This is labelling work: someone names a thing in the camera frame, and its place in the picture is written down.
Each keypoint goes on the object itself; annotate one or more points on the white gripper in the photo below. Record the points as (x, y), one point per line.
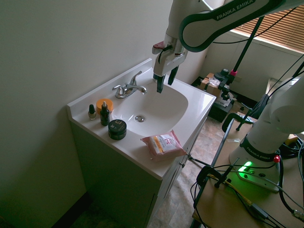
(169, 62)

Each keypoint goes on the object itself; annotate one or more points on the red robot base button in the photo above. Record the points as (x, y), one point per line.
(276, 158)

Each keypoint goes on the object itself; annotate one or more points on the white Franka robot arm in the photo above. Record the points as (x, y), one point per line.
(197, 23)

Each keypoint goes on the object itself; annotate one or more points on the white sink vanity cabinet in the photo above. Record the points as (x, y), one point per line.
(164, 104)

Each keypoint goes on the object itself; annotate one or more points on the cardboard box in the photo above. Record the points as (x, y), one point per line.
(210, 86)

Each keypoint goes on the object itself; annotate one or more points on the chrome sink drain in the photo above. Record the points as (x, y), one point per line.
(140, 118)

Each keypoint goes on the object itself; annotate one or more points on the orange round jar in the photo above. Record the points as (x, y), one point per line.
(109, 103)

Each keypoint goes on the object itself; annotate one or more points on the black case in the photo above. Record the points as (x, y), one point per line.
(221, 110)

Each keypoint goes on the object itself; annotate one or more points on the pink wet wipes pack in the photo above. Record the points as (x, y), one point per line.
(164, 146)

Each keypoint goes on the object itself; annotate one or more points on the pink stand clamp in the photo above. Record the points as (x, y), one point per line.
(234, 72)

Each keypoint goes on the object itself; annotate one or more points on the black round jar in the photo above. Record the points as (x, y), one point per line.
(117, 130)

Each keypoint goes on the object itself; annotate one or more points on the dark dropper bottle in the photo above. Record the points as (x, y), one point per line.
(104, 116)

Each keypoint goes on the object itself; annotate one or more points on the black C-clamp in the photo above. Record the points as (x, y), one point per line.
(209, 175)
(231, 120)

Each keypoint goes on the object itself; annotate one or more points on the metal cabinet door knob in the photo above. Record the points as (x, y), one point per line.
(182, 164)
(189, 155)

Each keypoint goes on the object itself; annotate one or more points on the small nail polish bottle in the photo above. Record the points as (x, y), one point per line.
(91, 115)

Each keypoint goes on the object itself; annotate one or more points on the grey vanity cabinet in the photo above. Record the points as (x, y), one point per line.
(118, 178)

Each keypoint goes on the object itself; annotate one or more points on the wooden window blinds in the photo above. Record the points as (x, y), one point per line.
(280, 31)

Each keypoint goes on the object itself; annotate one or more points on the wooden robot table board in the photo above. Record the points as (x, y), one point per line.
(225, 202)

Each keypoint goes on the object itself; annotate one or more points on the red and white wrist camera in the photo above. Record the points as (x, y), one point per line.
(157, 48)

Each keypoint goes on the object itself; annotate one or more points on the black camera stand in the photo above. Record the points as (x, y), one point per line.
(247, 45)

